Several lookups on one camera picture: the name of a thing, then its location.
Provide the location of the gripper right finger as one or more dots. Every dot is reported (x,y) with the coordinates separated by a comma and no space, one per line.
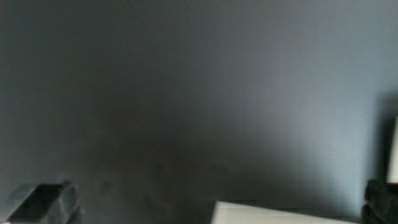
(379,212)

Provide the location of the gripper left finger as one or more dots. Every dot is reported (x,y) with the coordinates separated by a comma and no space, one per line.
(43,204)

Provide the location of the white cabinet body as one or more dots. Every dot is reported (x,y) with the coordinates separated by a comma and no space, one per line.
(240,214)

